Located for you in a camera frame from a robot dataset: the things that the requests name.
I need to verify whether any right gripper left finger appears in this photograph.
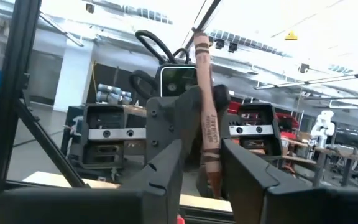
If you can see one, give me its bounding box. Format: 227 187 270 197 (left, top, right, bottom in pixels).
0 139 184 224

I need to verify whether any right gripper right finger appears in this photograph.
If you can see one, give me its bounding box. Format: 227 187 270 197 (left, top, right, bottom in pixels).
221 138 358 224

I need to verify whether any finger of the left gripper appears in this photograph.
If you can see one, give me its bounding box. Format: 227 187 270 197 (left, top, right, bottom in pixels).
145 86 203 166
211 83 232 144

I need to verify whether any brown crayon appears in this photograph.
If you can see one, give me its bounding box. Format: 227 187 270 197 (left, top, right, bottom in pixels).
193 30 224 200

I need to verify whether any wooden workbench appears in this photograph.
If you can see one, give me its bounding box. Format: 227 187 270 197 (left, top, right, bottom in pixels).
283 136 358 187

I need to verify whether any grey rolled material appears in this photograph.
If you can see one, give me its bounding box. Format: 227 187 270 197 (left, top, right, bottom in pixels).
96 83 133 106

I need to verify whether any white building column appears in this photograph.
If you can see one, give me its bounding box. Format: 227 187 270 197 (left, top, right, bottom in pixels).
53 40 94 113

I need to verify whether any white robot figure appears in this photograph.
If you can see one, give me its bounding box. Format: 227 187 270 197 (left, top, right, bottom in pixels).
309 110 336 149

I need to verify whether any yellow ceiling marker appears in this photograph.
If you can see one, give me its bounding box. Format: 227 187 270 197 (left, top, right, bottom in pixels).
284 30 299 42

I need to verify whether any long ceiling light bar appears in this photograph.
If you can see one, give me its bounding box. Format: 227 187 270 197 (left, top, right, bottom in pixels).
254 70 358 91

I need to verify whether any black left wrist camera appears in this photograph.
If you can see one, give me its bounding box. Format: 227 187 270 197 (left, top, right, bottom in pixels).
159 63 198 98

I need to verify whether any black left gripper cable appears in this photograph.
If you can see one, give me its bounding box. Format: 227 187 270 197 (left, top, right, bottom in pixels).
128 29 193 101

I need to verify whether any black aluminium frame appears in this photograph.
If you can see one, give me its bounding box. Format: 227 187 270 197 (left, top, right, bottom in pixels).
0 0 90 205

